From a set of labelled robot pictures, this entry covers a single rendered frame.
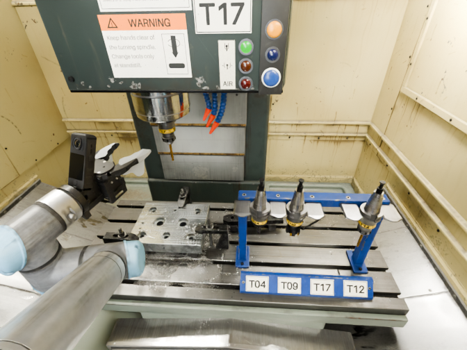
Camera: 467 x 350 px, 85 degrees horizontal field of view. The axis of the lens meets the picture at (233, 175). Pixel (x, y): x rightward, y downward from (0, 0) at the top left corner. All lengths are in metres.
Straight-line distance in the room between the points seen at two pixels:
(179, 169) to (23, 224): 0.99
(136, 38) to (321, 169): 1.58
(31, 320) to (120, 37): 0.45
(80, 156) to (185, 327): 0.74
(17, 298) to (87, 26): 1.20
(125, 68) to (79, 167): 0.22
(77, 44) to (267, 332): 1.01
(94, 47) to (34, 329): 0.45
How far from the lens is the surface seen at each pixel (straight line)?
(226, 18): 0.51
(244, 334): 1.06
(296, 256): 1.09
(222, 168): 1.39
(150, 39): 0.54
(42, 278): 0.62
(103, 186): 0.63
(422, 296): 1.27
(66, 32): 0.61
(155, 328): 1.15
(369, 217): 0.84
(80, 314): 0.40
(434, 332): 1.22
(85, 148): 0.59
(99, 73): 0.60
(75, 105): 1.99
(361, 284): 1.03
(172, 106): 0.72
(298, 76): 1.60
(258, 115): 1.27
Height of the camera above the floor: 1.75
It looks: 35 degrees down
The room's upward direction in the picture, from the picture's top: 1 degrees counter-clockwise
